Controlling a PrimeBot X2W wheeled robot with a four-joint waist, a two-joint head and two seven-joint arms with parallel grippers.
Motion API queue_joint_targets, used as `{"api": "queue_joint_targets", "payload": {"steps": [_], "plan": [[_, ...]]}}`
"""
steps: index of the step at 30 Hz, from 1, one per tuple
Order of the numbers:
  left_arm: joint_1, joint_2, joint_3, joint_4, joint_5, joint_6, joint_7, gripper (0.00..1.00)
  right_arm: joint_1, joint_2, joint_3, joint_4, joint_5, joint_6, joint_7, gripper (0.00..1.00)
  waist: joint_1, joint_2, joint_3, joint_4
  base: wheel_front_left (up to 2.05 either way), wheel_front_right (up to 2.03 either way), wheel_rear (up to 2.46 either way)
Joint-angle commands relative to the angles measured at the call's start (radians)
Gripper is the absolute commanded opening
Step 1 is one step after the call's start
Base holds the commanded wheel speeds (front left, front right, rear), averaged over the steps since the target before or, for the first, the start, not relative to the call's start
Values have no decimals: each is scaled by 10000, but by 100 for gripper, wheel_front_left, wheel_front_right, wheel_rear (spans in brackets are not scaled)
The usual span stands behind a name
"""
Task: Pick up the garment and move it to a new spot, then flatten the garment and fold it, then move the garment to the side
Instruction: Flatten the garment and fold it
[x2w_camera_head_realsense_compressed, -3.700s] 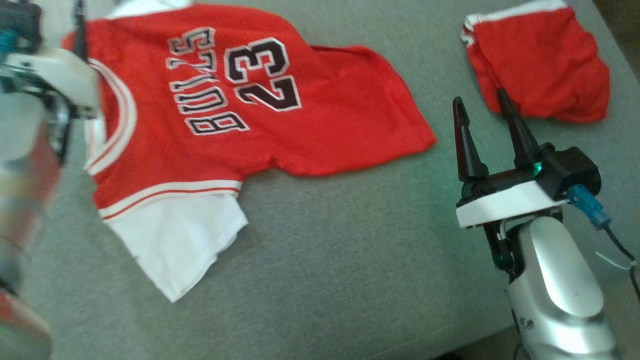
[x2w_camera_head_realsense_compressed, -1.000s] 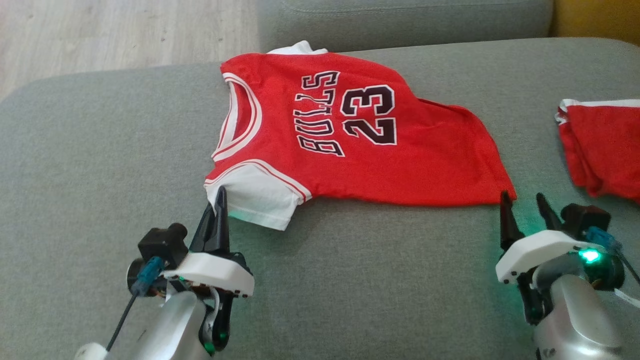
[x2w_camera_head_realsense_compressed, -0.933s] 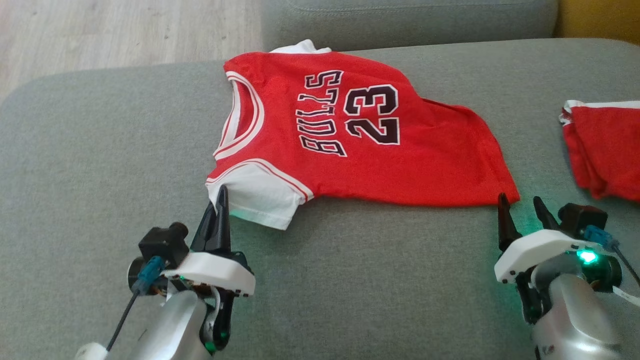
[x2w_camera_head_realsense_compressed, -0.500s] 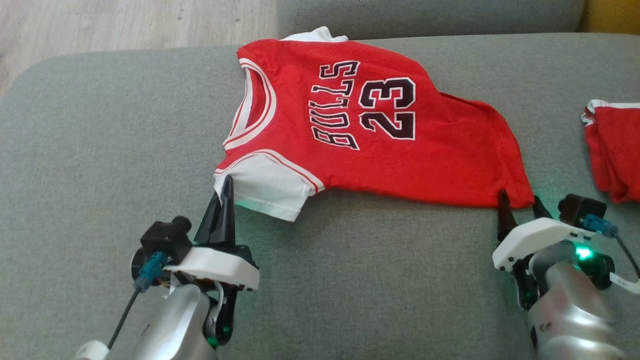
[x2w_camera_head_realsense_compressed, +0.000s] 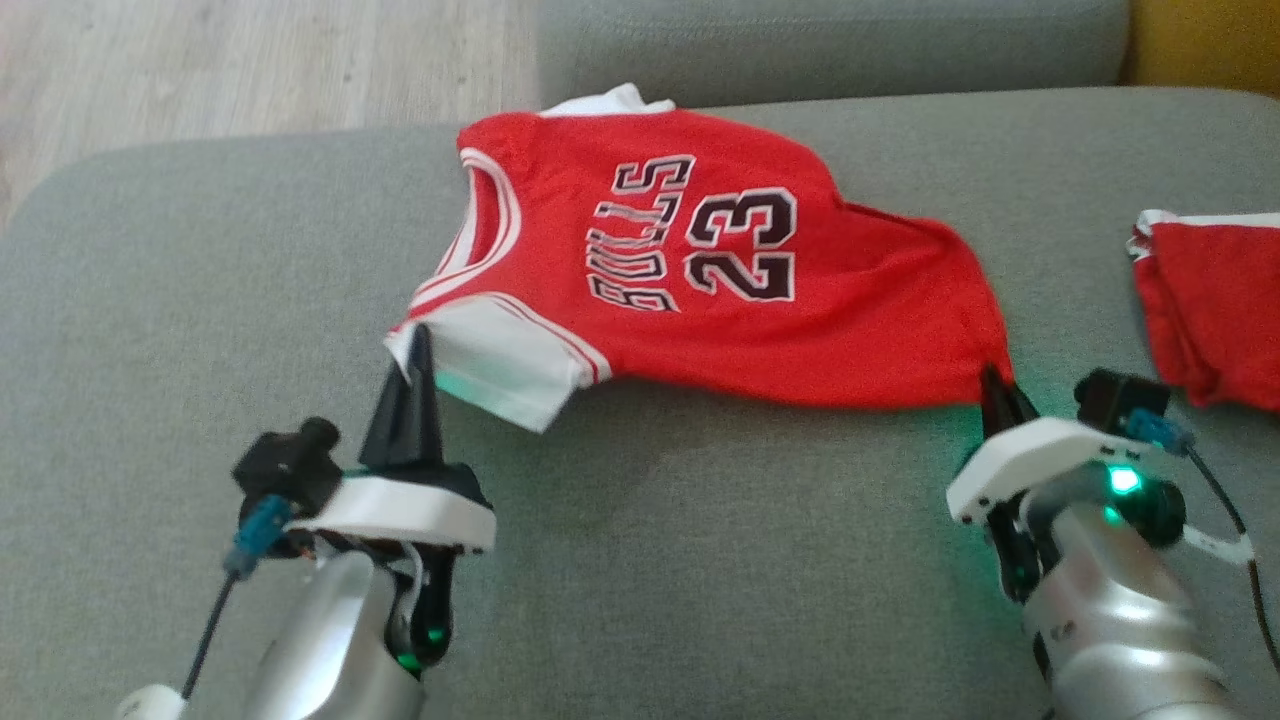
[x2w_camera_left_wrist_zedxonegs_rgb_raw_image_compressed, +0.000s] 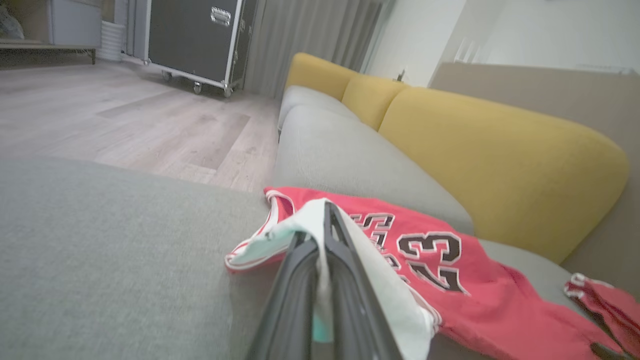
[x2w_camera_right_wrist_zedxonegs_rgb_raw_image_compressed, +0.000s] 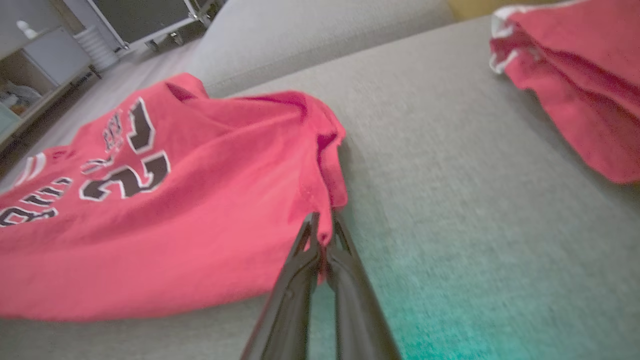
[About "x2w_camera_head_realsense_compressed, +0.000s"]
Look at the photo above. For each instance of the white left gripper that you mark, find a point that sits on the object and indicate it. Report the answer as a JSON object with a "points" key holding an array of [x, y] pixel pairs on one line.
{"points": [[410, 505]]}

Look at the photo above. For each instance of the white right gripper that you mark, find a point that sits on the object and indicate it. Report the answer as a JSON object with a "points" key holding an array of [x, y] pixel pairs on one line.
{"points": [[1040, 455]]}

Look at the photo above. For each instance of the red basketball shorts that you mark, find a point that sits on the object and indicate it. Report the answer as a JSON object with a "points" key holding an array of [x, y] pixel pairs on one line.
{"points": [[1215, 300]]}

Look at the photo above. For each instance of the red basketball jersey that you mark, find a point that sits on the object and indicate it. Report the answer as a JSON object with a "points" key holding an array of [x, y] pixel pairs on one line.
{"points": [[700, 330]]}

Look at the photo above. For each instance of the large grey sofa seat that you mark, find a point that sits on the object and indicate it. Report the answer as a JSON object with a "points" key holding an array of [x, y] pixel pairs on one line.
{"points": [[700, 560]]}

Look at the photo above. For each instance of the small grey sofa cushion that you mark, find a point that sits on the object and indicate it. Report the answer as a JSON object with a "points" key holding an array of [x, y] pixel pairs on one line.
{"points": [[830, 50]]}

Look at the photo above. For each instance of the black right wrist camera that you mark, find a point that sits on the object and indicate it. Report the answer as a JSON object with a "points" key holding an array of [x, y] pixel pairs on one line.
{"points": [[1115, 400]]}

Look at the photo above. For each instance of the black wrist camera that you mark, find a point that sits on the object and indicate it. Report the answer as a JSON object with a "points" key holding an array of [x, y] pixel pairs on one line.
{"points": [[285, 465], [1115, 400]]}

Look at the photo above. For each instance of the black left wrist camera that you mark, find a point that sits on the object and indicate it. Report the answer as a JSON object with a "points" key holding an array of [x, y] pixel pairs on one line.
{"points": [[285, 465]]}

